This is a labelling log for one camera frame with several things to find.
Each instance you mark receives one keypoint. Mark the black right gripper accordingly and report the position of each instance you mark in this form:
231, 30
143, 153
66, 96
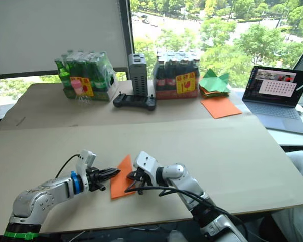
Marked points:
142, 177

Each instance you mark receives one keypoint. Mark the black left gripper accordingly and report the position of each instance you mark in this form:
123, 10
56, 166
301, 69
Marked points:
94, 177

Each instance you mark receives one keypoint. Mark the orange paper sheet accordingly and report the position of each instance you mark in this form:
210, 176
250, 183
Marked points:
220, 107
120, 184

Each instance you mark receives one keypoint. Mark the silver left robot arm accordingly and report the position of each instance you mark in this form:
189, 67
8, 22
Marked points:
38, 197

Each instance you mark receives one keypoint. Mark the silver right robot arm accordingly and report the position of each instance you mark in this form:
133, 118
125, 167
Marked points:
189, 186

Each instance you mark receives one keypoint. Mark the brown cardboard sheet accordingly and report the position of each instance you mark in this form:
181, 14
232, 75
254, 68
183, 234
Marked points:
65, 111

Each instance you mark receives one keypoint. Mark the flat orange paper sheet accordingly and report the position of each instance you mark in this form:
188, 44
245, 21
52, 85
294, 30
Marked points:
220, 107

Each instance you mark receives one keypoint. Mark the black handheld controller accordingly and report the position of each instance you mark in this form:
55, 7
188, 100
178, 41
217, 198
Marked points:
134, 102

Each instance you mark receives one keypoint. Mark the small pink-capped clear bottle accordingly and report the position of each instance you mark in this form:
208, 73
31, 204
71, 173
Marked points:
77, 90

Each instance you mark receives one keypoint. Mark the yellow red price label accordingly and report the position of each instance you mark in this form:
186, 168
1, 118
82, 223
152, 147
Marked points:
185, 83
83, 85

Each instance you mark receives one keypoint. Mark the wrapped green glass bottle pack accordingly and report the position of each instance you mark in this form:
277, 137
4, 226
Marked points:
91, 75

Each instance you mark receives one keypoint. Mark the grey perforated tower device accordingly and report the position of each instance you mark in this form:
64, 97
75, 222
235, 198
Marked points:
137, 75

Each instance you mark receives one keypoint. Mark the loose green glass bottle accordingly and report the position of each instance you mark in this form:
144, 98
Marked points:
63, 74

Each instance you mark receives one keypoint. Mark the wrapped dark cola bottle pack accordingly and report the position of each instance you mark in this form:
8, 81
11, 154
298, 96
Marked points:
175, 75

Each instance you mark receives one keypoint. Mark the green and orange paper stack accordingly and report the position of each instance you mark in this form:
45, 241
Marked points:
214, 84

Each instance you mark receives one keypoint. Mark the white roller blind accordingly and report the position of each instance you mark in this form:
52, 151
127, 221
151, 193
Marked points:
55, 35

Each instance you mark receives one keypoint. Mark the open grey laptop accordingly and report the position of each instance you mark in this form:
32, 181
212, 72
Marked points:
275, 100

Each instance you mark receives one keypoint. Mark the person's leg in white trousers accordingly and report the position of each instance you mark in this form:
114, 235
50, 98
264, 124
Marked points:
296, 191

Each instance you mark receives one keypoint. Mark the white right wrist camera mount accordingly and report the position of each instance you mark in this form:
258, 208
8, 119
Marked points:
147, 162

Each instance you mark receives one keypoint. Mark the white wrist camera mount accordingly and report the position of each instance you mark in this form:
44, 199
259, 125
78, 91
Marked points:
83, 161
147, 162

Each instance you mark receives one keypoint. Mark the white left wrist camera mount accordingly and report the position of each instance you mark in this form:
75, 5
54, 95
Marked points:
83, 161

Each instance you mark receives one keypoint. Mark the dark window frame post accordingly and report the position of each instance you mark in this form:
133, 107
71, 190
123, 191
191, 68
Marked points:
128, 35

